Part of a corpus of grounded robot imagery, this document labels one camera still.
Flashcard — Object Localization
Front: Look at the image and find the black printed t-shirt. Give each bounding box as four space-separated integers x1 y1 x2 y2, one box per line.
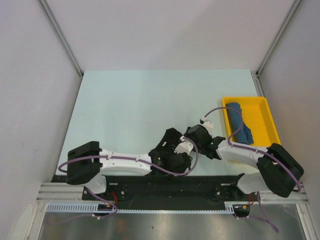
148 127 183 162

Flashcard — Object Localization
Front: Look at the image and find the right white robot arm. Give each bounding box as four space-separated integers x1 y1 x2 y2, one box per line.
184 124 305 201

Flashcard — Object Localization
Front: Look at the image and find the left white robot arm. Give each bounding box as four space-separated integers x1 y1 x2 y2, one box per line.
66 139 194 200

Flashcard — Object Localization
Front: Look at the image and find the yellow plastic tray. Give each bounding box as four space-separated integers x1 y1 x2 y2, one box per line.
221 96 281 147

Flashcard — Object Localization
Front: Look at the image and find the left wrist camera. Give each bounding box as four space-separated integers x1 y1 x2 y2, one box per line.
173 136 194 155

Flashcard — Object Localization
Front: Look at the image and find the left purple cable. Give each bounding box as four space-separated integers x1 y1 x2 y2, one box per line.
57 136 200 221

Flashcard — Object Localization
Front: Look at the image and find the purple cable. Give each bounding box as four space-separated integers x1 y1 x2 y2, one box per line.
57 136 200 221
203 106 303 233

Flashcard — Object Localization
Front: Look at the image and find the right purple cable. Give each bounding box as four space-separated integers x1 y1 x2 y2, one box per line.
203 106 303 233

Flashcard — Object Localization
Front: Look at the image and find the grey cable duct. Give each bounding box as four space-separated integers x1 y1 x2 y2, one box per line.
46 202 249 214

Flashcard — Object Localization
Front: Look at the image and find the right aluminium frame post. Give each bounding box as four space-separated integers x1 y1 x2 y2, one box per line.
255 0 304 78

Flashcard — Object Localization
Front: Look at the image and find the aluminium frame post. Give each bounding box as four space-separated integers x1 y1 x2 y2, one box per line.
255 0 304 78
37 0 84 79

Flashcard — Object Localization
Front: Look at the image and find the left aluminium frame post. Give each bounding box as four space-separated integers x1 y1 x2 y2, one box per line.
37 0 84 79

